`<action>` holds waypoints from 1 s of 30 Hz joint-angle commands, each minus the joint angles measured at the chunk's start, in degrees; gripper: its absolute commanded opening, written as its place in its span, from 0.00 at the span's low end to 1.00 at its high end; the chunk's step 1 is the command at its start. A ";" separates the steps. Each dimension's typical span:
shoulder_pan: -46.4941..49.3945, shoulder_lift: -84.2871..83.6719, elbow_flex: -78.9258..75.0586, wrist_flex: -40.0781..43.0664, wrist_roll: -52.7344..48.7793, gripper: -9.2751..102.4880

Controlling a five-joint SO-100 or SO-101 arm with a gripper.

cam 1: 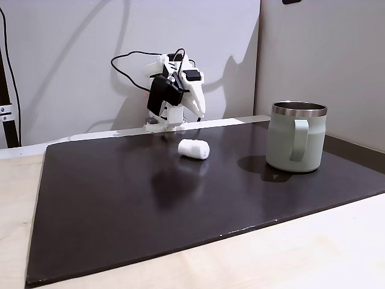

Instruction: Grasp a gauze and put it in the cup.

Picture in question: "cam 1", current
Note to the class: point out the black table mat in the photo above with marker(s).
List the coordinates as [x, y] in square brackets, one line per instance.
[150, 204]

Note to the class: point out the silver pole bracket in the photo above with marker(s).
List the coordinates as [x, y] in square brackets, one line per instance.
[5, 113]

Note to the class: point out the white gauze roll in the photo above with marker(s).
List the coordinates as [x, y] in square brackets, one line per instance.
[194, 149]

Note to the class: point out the black wall fixture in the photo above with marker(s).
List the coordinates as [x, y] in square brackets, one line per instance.
[291, 1]

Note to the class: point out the black stand pole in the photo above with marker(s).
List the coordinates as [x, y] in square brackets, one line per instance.
[6, 90]

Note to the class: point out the grey table clamp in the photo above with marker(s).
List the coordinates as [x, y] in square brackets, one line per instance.
[151, 121]

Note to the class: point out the pale green steel mug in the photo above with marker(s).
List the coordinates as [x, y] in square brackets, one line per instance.
[293, 144]

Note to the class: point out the black oval camera box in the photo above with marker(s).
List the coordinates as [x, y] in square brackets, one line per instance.
[162, 94]

